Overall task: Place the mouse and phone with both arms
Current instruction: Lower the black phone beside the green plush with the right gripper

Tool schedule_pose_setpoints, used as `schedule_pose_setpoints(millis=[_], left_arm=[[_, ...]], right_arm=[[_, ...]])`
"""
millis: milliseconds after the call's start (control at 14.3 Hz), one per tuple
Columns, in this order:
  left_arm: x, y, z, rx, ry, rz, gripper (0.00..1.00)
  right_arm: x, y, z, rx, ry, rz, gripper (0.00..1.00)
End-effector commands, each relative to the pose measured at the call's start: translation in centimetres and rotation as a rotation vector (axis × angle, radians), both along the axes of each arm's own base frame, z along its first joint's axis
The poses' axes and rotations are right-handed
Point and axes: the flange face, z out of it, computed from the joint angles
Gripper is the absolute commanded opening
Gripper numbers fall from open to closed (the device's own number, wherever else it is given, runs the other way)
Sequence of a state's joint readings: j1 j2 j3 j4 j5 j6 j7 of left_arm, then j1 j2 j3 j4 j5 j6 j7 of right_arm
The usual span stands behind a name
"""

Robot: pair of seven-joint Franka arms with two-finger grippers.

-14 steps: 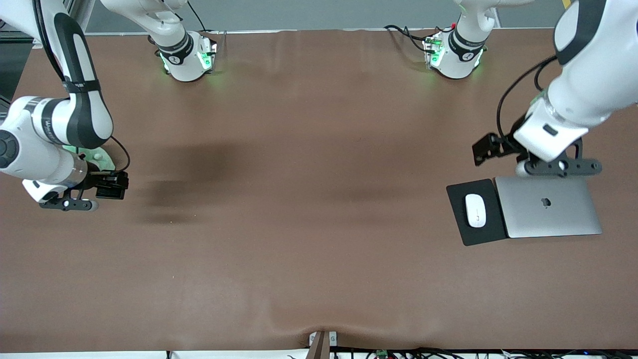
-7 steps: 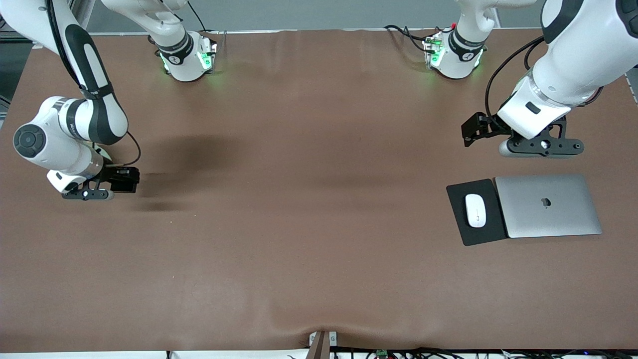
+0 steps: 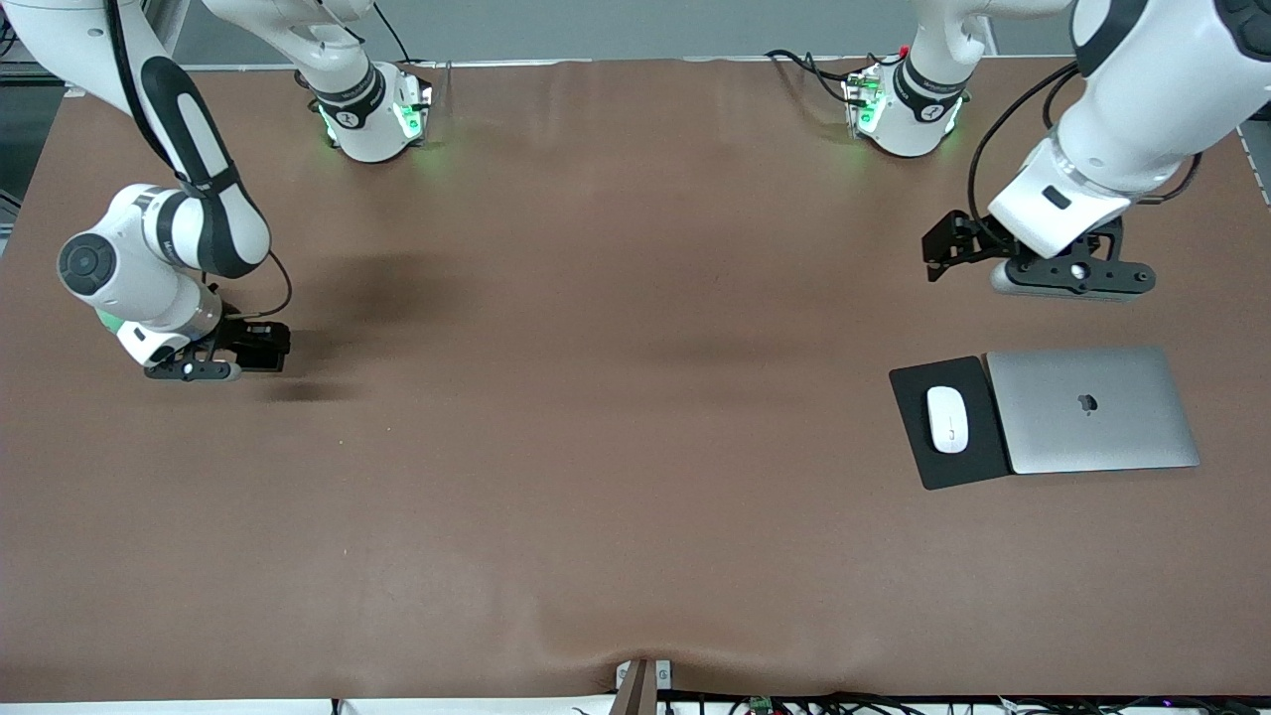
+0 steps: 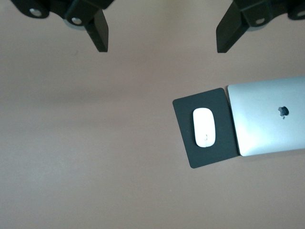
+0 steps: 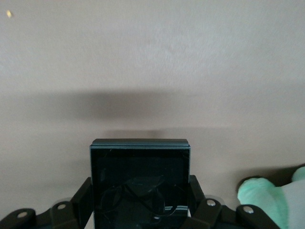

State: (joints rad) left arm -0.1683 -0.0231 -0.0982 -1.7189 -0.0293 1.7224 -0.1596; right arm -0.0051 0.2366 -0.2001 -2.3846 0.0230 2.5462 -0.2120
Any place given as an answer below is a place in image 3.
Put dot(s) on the black flip phone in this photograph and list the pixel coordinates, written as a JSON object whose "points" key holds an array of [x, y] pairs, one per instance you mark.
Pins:
{"points": [[268, 359]]}

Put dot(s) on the white computer mouse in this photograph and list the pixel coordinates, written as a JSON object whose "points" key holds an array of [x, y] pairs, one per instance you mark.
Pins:
{"points": [[948, 417]]}

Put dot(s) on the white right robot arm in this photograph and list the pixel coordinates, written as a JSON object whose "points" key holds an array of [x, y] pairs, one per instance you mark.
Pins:
{"points": [[179, 119]]}

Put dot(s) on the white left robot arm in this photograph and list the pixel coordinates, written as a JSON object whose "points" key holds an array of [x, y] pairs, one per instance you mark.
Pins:
{"points": [[1162, 79]]}

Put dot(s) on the black mouse pad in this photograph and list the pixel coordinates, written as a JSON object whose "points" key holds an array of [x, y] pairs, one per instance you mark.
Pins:
{"points": [[909, 447]]}

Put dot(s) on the green dinosaur plush toy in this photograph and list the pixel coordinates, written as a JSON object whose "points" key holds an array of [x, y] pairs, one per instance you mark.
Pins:
{"points": [[107, 320]]}

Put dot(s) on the silver closed laptop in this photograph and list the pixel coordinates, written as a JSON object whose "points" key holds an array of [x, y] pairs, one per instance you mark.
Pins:
{"points": [[1122, 437]]}

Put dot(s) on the brown table cover mat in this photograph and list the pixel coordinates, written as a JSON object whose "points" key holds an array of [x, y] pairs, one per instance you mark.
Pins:
{"points": [[496, 546]]}

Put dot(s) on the small green circuit board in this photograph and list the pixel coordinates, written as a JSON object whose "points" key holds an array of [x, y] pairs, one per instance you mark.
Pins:
{"points": [[762, 705]]}

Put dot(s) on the grey frame leg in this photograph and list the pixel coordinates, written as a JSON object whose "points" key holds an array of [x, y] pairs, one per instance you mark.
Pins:
{"points": [[174, 30]]}

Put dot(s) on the metal bracket with brown post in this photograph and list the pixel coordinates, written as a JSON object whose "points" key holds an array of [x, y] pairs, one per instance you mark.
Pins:
{"points": [[640, 685]]}

